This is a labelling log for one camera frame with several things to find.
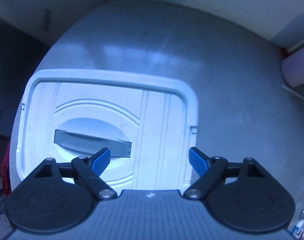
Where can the white bin lid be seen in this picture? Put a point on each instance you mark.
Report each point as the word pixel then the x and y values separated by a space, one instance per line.
pixel 162 130

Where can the grey round desktop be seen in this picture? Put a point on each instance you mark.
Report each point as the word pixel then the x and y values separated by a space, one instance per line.
pixel 229 92

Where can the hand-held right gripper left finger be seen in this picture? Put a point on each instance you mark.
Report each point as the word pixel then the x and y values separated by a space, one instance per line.
pixel 100 161

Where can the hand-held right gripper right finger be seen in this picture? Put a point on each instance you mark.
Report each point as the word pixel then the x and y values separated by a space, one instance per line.
pixel 198 161

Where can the pink bottle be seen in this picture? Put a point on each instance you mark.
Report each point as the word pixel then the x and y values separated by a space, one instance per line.
pixel 297 67

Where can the red crumpled jacket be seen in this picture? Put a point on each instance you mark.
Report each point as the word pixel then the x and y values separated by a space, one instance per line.
pixel 6 170

